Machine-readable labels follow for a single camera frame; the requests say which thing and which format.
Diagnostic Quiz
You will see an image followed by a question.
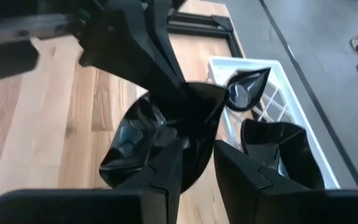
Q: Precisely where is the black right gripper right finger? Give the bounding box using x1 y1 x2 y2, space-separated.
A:
213 139 358 224

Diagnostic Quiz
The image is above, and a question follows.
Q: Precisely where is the white lattice shelf rack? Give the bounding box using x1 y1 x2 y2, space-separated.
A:
206 55 341 190

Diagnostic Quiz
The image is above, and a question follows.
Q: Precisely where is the black teardrop mini plate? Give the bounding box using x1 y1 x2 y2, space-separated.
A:
224 67 272 112

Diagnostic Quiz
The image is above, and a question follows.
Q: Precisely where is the black leaf-shaped mini plate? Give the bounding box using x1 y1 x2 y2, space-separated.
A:
99 82 229 194

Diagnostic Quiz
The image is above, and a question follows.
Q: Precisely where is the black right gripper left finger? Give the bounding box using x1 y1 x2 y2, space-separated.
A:
0 138 185 224

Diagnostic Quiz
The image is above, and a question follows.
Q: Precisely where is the black wavy square mini plate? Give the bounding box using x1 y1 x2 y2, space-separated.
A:
240 119 326 190

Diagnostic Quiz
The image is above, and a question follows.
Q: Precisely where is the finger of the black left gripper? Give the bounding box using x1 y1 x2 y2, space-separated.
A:
143 0 188 86
78 0 188 103

